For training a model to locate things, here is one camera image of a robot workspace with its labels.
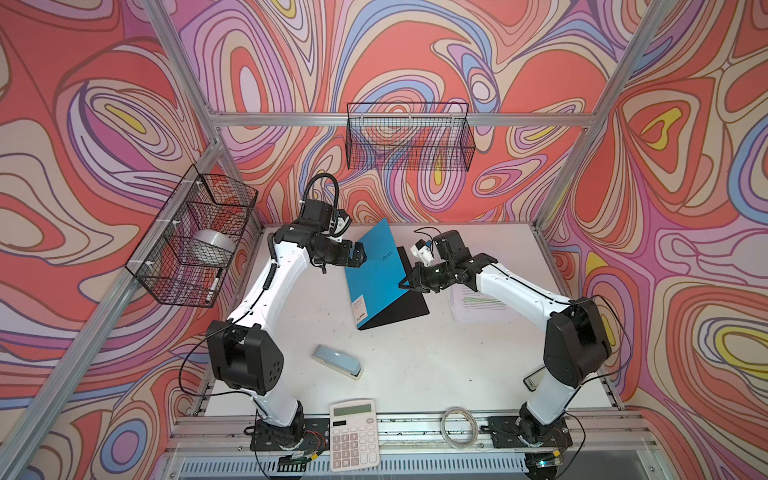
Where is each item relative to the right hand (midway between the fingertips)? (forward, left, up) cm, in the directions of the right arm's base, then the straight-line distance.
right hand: (403, 290), depth 83 cm
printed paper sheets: (+2, -23, -15) cm, 28 cm away
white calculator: (-34, +14, -14) cm, 39 cm away
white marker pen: (-4, +47, +11) cm, 48 cm away
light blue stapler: (-14, +19, -15) cm, 28 cm away
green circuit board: (-38, +30, -17) cm, 51 cm away
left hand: (+8, +13, +7) cm, 17 cm away
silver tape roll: (+7, +47, +16) cm, 50 cm away
